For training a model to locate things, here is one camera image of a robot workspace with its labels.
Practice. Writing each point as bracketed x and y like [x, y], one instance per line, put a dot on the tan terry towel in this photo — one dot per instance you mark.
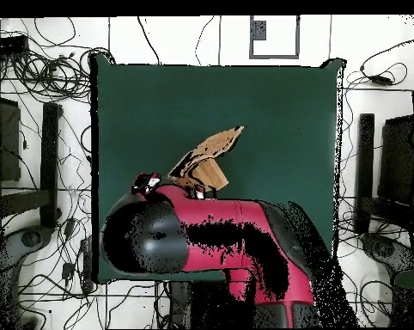
[212, 173]

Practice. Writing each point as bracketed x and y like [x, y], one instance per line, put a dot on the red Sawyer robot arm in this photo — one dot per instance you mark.
[227, 213]

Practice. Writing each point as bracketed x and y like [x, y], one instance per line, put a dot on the flat black box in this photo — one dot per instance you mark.
[7, 44]

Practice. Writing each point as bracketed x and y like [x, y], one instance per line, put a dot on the dark green table cloth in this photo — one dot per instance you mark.
[141, 120]

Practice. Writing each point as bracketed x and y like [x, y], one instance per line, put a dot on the long black power strip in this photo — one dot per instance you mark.
[87, 261]

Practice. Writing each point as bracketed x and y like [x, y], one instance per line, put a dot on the small black power adapter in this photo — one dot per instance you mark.
[68, 271]

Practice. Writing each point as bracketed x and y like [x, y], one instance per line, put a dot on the office chair base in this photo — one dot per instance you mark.
[382, 247]
[31, 239]

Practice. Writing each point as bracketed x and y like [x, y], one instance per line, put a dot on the large black box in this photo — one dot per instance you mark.
[7, 137]
[397, 154]

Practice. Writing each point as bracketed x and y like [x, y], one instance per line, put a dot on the grey square floor marker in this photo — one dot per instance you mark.
[258, 31]

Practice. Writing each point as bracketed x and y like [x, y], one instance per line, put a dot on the black metal frame bar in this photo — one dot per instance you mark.
[365, 154]
[50, 154]

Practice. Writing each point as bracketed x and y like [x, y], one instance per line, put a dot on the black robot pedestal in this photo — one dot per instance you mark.
[179, 302]

